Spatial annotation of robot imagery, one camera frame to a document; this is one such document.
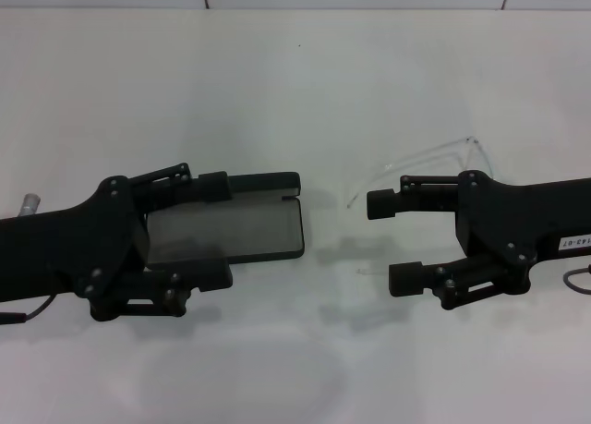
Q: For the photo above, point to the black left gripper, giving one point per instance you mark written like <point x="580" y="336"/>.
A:
<point x="83" y="244"/>

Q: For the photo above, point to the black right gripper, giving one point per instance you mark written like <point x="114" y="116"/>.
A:
<point x="517" y="216"/>

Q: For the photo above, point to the black glasses case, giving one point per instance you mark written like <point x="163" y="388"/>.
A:
<point x="258" y="230"/>

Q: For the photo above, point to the clear white glasses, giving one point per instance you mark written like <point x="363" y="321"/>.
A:
<point x="471" y="141"/>

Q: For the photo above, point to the white printed label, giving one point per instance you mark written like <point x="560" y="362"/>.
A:
<point x="576" y="244"/>

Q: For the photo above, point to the silver cylindrical connector plug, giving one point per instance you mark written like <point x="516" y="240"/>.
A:
<point x="31" y="204"/>

